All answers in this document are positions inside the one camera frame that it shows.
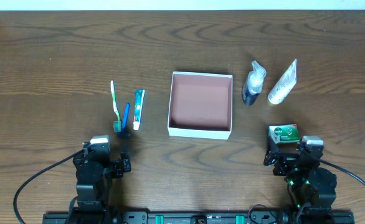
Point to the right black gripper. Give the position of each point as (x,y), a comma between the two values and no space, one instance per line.
(280,162)

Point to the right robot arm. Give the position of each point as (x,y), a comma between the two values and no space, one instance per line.
(312,188)

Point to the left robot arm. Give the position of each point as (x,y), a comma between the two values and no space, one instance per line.
(95,172)

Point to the green soap bar box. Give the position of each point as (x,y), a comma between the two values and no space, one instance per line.
(284,134)

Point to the white cardboard box pink inside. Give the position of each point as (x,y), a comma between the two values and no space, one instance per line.
(200,105)

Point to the green toothpaste tube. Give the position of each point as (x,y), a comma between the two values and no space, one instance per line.
(139,99)

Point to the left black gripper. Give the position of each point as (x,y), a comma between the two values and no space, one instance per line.
(117,166)

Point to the clear pump soap bottle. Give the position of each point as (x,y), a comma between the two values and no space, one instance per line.
(253,85)

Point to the blue disposable razor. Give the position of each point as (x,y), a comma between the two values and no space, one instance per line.
(123,132)

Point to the white lotion tube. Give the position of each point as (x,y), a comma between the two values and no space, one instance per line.
(284,86)

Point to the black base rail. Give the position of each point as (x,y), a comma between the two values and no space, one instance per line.
(255,216)

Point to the green white toothbrush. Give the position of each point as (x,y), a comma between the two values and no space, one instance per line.
(117,123)

